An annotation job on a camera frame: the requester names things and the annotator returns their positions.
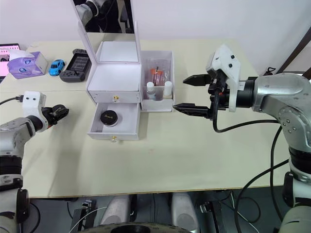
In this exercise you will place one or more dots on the round black compact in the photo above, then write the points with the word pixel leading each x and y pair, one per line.
pixel 108 118

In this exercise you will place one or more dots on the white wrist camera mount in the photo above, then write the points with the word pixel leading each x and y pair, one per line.
pixel 32 102
pixel 226 60

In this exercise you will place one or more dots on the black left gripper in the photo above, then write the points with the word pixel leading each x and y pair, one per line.
pixel 48 116

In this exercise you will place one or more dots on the blue toy car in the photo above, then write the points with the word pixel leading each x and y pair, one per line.
pixel 57 66

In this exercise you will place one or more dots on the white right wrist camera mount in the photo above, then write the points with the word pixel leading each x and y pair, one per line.
pixel 226 60

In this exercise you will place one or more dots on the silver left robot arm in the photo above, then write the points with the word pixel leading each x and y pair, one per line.
pixel 14 131

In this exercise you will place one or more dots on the small black clip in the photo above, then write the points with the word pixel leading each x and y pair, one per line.
pixel 271 71

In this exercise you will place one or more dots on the dark rounded robot base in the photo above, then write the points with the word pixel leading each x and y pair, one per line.
pixel 136 228

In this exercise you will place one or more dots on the clear bottle with white cap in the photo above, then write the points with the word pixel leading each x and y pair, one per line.
pixel 150 91

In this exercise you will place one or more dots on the purple tissue pack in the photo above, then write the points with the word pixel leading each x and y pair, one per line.
pixel 25 66

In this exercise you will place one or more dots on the tablet with pink screen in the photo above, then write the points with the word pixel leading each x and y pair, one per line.
pixel 3 60

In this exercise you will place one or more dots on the white makeup organizer with mirror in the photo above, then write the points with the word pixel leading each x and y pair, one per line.
pixel 114 77

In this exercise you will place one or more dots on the dark wooden frame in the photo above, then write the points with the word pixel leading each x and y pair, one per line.
pixel 297 36

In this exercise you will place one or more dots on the white drawer with gold knob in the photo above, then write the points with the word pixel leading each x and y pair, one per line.
pixel 104 97

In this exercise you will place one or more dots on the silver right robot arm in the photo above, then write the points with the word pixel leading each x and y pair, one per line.
pixel 274 94

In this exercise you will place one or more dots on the brush set in clear bag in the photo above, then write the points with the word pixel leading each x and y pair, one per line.
pixel 158 70

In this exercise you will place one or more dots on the white drawer holding compact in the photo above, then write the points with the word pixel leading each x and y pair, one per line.
pixel 126 128

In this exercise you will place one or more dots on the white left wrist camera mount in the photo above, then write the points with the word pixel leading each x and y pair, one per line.
pixel 32 102

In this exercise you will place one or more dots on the silver robot leg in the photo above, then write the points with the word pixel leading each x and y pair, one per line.
pixel 115 210
pixel 184 211

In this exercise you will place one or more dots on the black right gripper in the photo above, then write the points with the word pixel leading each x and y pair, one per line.
pixel 219 97

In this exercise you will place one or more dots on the black handheld game console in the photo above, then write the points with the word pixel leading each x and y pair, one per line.
pixel 76 65

